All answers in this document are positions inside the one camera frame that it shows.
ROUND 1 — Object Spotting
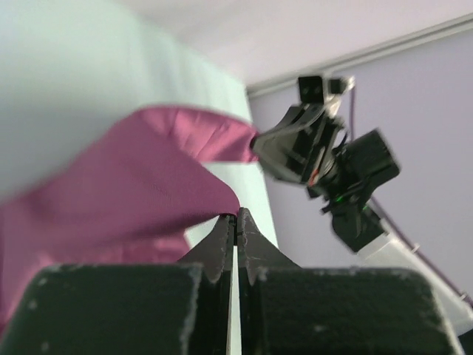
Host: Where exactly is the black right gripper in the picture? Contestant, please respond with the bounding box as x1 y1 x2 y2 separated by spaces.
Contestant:
251 105 345 196

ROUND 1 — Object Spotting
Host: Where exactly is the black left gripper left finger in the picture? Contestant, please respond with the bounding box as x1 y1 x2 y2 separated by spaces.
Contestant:
1 215 236 355

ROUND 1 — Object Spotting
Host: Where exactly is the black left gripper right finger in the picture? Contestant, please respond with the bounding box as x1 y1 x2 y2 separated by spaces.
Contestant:
236 209 464 354

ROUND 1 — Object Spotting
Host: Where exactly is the magenta satin napkin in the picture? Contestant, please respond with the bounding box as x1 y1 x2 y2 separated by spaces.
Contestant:
1 106 257 323

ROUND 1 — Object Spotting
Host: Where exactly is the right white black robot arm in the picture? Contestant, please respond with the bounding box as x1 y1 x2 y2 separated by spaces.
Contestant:
251 104 472 335

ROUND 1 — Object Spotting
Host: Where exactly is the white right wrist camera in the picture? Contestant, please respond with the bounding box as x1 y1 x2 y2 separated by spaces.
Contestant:
297 75 355 105

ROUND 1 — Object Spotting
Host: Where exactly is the right aluminium frame post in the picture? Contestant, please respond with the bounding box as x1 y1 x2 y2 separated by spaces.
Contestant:
247 13 472 99

